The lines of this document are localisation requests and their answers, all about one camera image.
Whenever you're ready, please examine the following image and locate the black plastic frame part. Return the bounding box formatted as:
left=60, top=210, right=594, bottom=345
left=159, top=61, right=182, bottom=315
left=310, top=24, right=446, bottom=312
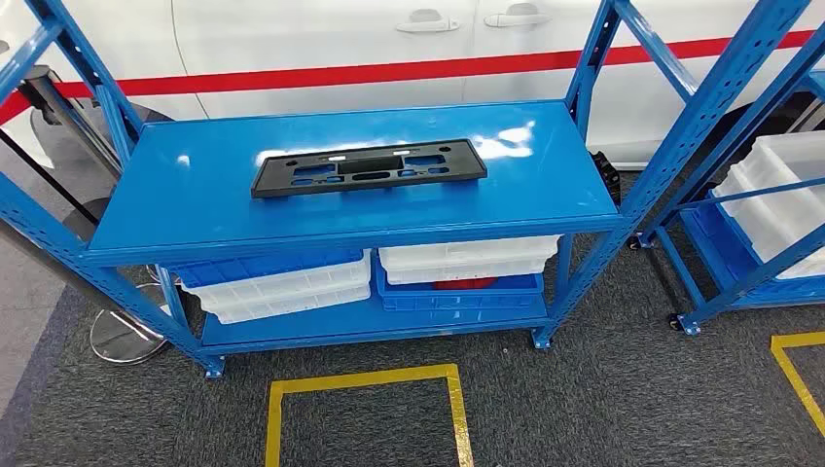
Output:
left=250, top=138, right=488, bottom=199

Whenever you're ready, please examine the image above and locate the blue metal shelf rack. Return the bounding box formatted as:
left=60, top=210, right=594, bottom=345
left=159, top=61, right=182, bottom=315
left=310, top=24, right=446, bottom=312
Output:
left=0, top=0, right=814, bottom=379

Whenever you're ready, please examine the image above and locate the blue wheeled shelf rack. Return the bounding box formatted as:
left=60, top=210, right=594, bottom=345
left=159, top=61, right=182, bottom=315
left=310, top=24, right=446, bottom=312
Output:
left=637, top=38, right=825, bottom=337

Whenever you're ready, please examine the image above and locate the red item in crate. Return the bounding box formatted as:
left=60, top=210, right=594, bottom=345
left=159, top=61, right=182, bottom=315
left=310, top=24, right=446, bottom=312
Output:
left=431, top=276, right=501, bottom=291

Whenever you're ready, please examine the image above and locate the blue plastic crate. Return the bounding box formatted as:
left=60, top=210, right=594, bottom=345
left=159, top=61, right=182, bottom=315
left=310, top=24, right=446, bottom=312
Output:
left=168, top=248, right=366, bottom=289
left=693, top=190, right=825, bottom=288
left=375, top=254, right=546, bottom=313

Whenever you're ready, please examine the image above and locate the yellow floor tape square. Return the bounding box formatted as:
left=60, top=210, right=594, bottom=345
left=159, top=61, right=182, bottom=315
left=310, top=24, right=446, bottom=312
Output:
left=770, top=332, right=825, bottom=440
left=265, top=363, right=475, bottom=467

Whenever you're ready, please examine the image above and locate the white car with red stripe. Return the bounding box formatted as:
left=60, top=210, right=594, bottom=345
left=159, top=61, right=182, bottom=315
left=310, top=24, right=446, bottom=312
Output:
left=0, top=0, right=825, bottom=170

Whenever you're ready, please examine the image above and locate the black barrier belt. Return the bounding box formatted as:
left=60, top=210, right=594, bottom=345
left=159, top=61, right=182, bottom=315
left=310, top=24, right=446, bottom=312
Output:
left=0, top=127, right=99, bottom=226

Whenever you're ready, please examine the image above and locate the white car door handle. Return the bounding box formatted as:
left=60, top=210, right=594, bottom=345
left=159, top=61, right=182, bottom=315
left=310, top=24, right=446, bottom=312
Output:
left=484, top=3, right=553, bottom=29
left=394, top=9, right=461, bottom=34

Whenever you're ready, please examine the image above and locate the stanchion post with chrome base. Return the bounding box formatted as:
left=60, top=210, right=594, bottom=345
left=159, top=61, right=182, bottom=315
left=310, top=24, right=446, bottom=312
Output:
left=0, top=219, right=170, bottom=366

